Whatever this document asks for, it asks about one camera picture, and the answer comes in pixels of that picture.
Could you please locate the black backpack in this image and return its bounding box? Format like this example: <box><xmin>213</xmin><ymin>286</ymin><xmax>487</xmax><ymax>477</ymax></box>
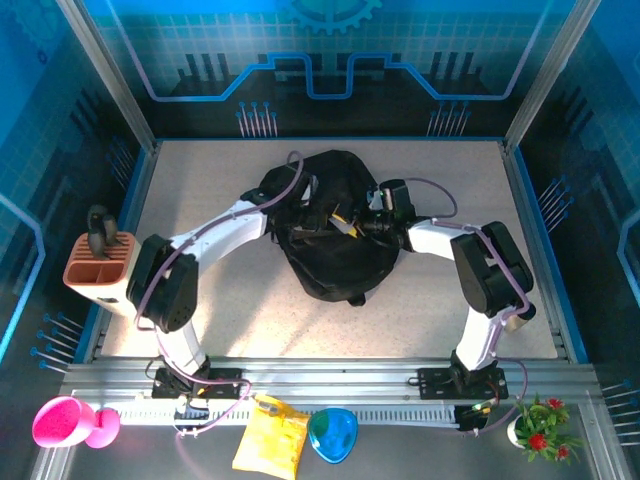
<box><xmin>254</xmin><ymin>149</ymin><xmax>401</xmax><ymax>307</ymax></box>

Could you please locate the blue triangular bowl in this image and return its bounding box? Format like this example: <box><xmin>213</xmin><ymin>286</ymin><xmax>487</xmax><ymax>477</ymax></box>
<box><xmin>306</xmin><ymin>407</ymin><xmax>360</xmax><ymax>465</ymax></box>

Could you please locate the terracotta and white desk organizer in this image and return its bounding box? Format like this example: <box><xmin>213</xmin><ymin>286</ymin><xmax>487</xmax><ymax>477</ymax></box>
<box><xmin>62</xmin><ymin>231</ymin><xmax>144</xmax><ymax>319</ymax></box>

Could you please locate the yellow plastic pouch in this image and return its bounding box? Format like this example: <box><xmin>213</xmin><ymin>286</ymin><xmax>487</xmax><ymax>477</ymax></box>
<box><xmin>231</xmin><ymin>393</ymin><xmax>311</xmax><ymax>480</ymax></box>

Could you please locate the potted plant with red flowers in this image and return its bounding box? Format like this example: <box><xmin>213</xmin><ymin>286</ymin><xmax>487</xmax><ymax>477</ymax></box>
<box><xmin>506</xmin><ymin>393</ymin><xmax>584</xmax><ymax>467</ymax></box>

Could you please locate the pink goblet cup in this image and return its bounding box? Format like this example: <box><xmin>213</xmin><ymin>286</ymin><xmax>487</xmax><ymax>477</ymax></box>
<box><xmin>31</xmin><ymin>395</ymin><xmax>122</xmax><ymax>449</ymax></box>

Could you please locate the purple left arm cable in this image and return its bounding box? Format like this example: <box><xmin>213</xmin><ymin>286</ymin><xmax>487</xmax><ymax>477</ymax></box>
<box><xmin>134</xmin><ymin>151</ymin><xmax>305</xmax><ymax>440</ymax></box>

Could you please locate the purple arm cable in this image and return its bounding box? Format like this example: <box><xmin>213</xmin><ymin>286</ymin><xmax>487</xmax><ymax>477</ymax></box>
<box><xmin>134</xmin><ymin>151</ymin><xmax>305</xmax><ymax>440</ymax></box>
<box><xmin>402</xmin><ymin>177</ymin><xmax>531</xmax><ymax>437</ymax></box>

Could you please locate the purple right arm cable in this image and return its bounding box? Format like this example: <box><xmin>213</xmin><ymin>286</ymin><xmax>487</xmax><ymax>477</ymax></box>
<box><xmin>402</xmin><ymin>177</ymin><xmax>531</xmax><ymax>437</ymax></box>

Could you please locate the aluminium mounting rail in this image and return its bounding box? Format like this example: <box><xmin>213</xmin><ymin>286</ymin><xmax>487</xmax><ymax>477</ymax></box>
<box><xmin>59</xmin><ymin>357</ymin><xmax>601</xmax><ymax>401</ymax></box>

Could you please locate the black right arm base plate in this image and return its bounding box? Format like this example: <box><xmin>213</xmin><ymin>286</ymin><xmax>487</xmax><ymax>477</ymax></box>
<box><xmin>417</xmin><ymin>367</ymin><xmax>509</xmax><ymax>401</ymax></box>

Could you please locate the white slotted cable duct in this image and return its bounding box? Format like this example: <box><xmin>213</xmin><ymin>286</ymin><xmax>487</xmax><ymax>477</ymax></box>
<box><xmin>107</xmin><ymin>403</ymin><xmax>461</xmax><ymax>427</ymax></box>

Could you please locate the black handled tool in organizer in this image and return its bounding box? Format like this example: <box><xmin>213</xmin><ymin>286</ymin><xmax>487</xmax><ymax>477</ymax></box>
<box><xmin>86</xmin><ymin>204</ymin><xmax>126</xmax><ymax>261</ymax></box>

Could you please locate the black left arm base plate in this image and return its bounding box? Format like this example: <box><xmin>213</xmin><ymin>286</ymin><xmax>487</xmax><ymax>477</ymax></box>
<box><xmin>151</xmin><ymin>367</ymin><xmax>244</xmax><ymax>400</ymax></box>

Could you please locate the aluminium frame post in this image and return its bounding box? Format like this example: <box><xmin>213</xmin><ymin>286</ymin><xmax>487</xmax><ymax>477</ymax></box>
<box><xmin>54</xmin><ymin>0</ymin><xmax>160</xmax><ymax>154</ymax></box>
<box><xmin>503</xmin><ymin>0</ymin><xmax>601</xmax><ymax>147</ymax></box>

